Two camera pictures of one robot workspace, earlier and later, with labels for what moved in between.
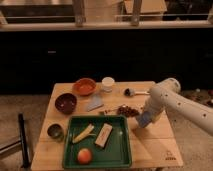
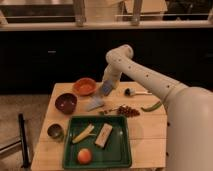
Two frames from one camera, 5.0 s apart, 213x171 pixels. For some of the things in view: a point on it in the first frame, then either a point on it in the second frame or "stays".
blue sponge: (145, 118) → (107, 86)
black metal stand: (19, 144) stays
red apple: (84, 156) stays
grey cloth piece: (95, 103) stays
